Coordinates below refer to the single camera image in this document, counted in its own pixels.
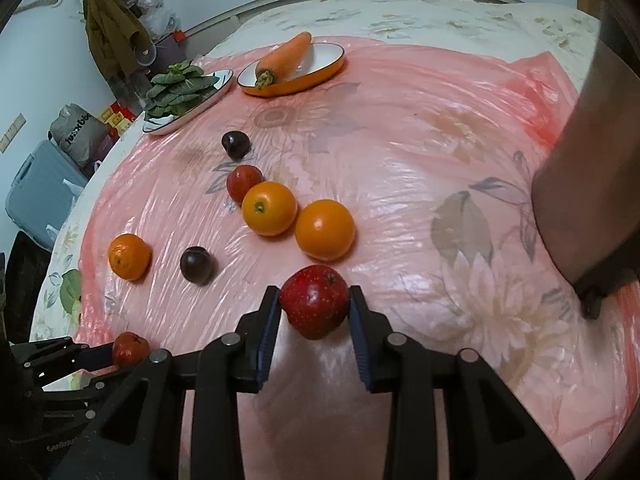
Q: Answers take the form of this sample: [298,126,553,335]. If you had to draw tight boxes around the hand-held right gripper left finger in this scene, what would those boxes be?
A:
[50,285,282,480]

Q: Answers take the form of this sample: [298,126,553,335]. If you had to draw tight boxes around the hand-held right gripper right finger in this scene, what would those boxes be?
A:
[349,285,576,480]

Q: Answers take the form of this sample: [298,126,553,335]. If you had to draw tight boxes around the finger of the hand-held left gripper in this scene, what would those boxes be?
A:
[42,365,129,404]
[9,337,121,368]

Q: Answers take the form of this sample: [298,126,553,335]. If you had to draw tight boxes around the small red plum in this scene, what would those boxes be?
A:
[226,165,264,204]
[112,331,151,370]

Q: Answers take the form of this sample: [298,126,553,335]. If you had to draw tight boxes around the red apple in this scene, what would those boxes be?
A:
[278,265,350,341]

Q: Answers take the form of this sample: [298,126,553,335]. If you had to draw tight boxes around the dark plum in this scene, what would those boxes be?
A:
[180,246,216,287]
[221,130,251,162]

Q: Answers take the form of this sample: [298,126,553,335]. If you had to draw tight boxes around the black bag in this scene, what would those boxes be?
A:
[0,232,53,348]

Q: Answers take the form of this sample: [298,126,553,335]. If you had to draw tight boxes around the large orange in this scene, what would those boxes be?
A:
[294,199,356,262]

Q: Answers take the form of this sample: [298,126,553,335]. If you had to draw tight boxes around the small mandarin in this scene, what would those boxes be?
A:
[108,233,152,281]

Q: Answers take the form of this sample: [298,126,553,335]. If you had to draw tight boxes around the orange with green stem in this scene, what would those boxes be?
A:
[242,181,298,237]

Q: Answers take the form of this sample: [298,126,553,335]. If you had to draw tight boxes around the pink plastic sheet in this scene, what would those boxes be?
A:
[75,35,640,480]

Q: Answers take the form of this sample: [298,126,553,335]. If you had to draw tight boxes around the grey printed bag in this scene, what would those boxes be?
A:
[49,103,109,167]

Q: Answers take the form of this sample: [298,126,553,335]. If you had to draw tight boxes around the patterned blue-rimmed oval plate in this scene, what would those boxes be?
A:
[142,69,234,136]

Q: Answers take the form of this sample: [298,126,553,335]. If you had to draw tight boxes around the red and yellow boxes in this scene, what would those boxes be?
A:
[100,101,137,137]

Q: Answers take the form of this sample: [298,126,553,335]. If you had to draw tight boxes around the bare tan limb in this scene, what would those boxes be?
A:
[532,7,640,286]

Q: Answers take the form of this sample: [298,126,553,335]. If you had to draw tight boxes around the bok choy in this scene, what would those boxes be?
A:
[144,59,219,121]

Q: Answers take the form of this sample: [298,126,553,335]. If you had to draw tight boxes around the orange oval dish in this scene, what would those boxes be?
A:
[237,42,347,98]

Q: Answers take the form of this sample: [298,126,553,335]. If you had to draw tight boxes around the carrot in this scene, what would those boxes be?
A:
[254,32,312,91]

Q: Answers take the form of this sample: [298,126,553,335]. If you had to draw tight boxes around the olive hanging coat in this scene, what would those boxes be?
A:
[82,0,152,87]

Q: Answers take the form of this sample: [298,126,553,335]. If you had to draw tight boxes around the floral bedsheet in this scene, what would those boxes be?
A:
[29,0,608,411]

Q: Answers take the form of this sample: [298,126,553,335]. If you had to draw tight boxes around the clear plastic bag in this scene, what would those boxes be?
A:
[132,0,181,37]

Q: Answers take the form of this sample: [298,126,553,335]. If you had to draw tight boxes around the white wall switch panel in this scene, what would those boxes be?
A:
[0,114,27,154]

